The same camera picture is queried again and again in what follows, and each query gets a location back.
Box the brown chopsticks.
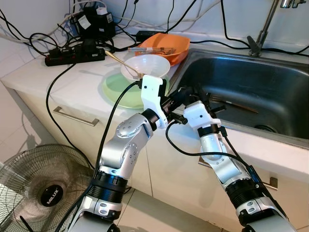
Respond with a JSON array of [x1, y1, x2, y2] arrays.
[[212, 97, 259, 115]]

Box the pale green plate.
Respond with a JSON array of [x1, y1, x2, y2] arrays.
[[102, 68, 171, 110]]

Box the orange bowl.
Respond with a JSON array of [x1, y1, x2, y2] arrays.
[[145, 33, 191, 66]]

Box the stainless steel sink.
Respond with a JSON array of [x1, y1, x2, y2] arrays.
[[167, 46, 309, 148]]

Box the white bowl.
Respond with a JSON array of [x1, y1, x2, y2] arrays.
[[120, 54, 171, 82]]

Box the round sink drain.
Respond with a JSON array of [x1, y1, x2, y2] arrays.
[[253, 124, 279, 134]]

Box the small black box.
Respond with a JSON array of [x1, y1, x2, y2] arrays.
[[135, 30, 158, 42]]

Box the metal faucet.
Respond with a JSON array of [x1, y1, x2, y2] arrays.
[[247, 0, 301, 57]]

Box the black power strip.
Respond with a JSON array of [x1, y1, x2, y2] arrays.
[[45, 46, 106, 67]]

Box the large black power adapter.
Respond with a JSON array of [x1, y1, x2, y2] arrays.
[[72, 5, 117, 41]]

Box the metal cage floor fan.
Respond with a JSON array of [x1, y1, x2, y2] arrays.
[[0, 144, 95, 232]]

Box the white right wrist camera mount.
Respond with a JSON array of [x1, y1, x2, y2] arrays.
[[183, 100, 221, 130]]

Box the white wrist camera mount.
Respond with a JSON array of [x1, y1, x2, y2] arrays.
[[140, 74, 168, 122], [183, 100, 221, 130]]

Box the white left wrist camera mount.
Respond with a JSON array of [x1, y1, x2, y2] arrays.
[[140, 74, 168, 122]]

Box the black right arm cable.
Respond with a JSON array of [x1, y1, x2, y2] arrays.
[[165, 118, 253, 171]]

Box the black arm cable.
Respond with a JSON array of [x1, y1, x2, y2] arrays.
[[94, 80, 143, 175], [165, 118, 253, 171]]

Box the black cable behind sink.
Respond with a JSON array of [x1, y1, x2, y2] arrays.
[[191, 39, 309, 55]]

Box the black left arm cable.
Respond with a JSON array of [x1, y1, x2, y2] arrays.
[[94, 80, 143, 175]]

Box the black power strip cable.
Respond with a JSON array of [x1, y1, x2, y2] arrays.
[[45, 62, 93, 168]]

